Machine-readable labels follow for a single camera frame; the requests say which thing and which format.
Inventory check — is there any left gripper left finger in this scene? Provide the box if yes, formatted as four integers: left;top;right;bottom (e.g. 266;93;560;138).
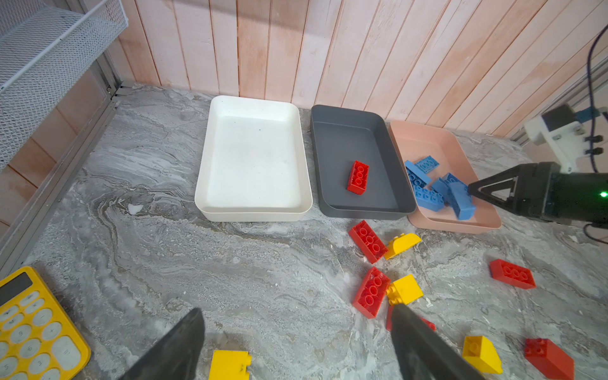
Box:
120;308;205;380

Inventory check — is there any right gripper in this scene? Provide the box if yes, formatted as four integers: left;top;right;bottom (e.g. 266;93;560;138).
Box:
468;161;561;221

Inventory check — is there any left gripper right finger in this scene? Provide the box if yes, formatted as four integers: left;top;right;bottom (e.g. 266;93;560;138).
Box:
391;304;484;379

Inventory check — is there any red lego brick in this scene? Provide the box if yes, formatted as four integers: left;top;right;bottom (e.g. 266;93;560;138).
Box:
348;220;388;264
489;259;536;289
351;267;390;319
347;161;369;196
524;338;575;380

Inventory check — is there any blue lego brick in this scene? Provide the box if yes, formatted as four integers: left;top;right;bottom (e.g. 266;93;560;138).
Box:
431;173;463;203
415;156;440;174
413;185;445;212
405;161;432;188

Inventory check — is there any blue lego brick low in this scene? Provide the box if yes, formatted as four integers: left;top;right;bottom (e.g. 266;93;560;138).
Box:
448;182;476;221

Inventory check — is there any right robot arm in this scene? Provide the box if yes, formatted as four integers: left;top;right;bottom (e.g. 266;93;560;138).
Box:
468;161;607;228

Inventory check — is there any yellow lego brick far left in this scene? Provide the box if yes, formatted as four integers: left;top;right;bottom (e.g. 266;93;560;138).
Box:
209;350;253;380

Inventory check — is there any yellow sloped lego centre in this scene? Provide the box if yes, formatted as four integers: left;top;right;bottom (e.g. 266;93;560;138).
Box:
462;336;503;375

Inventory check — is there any yellow lego brick centre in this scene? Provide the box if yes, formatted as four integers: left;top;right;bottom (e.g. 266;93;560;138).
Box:
386;275;424;306

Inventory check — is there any pink plastic tray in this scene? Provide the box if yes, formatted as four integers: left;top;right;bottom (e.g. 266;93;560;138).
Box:
389;121;502;234

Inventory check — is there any yellow curved lego brick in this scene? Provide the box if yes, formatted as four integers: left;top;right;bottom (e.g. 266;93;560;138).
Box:
384;233;422;260

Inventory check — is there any yellow calculator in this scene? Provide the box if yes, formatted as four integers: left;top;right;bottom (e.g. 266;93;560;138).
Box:
1;266;91;380

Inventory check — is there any dark grey plastic tray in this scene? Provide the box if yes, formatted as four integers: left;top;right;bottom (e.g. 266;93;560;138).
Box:
310;104;416;220

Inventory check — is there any white plastic tray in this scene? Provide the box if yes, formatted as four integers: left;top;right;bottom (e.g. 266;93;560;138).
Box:
194;95;313;222

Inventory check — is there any white wire mesh shelf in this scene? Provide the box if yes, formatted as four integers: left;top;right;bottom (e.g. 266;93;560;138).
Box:
1;1;128;167

